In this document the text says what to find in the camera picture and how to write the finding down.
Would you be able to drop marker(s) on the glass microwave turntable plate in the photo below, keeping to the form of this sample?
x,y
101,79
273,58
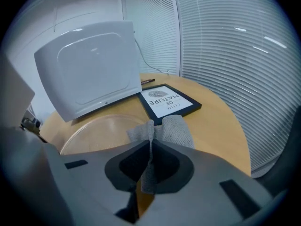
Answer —
x,y
98,135

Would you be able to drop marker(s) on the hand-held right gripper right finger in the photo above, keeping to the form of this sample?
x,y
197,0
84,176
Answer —
x,y
200,196

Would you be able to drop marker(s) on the grey woven cloth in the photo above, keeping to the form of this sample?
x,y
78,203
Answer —
x,y
175,131

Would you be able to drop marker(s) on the narrow white window blind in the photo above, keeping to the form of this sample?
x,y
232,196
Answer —
x,y
152,32

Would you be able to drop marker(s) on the white microwave oven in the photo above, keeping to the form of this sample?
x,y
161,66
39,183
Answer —
x,y
89,67

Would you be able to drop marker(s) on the black picture frame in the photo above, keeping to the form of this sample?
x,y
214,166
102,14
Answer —
x,y
168,100

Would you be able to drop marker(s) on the white box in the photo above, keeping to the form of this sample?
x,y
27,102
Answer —
x,y
14,91

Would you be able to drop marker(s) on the brown pen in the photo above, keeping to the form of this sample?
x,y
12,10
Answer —
x,y
147,80

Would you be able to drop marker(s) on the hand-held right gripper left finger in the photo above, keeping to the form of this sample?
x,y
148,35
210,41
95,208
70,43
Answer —
x,y
94,180

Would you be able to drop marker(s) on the wide white window blind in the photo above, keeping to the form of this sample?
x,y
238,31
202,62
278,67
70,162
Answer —
x,y
235,67

